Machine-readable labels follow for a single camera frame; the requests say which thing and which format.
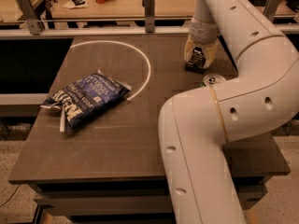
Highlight green soda can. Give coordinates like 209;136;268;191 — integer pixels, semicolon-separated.
200;74;225;87

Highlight right metal bracket post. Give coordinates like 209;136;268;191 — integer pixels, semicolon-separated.
263;0;281;21

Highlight middle metal bracket post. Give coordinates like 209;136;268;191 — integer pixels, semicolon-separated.
143;0;155;33

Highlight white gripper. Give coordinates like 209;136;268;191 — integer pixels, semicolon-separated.
184;17;218;69

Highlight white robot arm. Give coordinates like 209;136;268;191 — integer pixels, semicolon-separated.
158;0;299;224

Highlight left metal bracket post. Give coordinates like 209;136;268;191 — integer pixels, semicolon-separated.
17;0;44;35

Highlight black rxbar chocolate wrapper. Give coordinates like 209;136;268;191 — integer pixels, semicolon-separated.
185;47;206;74

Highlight blue potato chip bag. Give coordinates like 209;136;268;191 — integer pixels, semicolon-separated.
41;70;131;133

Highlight metal bracket post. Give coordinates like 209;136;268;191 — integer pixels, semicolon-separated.
263;0;281;21
143;0;155;33
17;0;44;35

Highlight white arc tape marking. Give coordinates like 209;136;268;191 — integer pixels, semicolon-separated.
70;40;151;101

